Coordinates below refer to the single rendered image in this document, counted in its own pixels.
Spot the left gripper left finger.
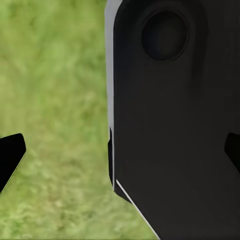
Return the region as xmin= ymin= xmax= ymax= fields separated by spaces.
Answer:
xmin=0 ymin=133 xmax=26 ymax=193

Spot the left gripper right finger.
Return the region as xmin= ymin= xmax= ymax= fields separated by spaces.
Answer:
xmin=224 ymin=132 xmax=240 ymax=173

